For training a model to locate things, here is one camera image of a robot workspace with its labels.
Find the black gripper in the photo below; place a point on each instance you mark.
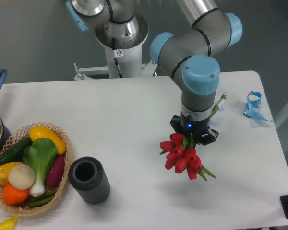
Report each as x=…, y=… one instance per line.
x=199, y=131

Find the red tulip bouquet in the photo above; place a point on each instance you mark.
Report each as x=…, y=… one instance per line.
x=182, y=155

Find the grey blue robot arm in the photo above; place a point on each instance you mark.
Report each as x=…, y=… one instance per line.
x=187, y=60

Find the blue ribbon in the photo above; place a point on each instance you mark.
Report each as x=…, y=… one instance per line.
x=251, y=109

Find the dark grey ribbed vase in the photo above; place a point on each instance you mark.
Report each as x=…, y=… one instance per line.
x=88, y=178

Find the purple sweet potato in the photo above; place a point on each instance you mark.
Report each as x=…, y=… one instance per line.
x=55, y=174

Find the green bok choy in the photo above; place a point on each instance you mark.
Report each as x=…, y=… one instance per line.
x=40, y=156

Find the green bean pods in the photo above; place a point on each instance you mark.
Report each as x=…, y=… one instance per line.
x=41, y=200

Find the woven wicker basket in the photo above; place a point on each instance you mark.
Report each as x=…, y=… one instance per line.
x=55, y=193

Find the white garlic bulb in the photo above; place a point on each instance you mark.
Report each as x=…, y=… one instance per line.
x=21, y=176

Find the dark green cucumber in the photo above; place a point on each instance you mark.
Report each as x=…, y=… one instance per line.
x=15, y=152

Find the orange fruit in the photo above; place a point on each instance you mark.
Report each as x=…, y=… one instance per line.
x=12, y=195

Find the yellow bell pepper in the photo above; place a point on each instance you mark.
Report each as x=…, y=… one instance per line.
x=5, y=170

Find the yellow banana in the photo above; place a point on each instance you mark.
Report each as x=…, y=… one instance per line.
x=9, y=224

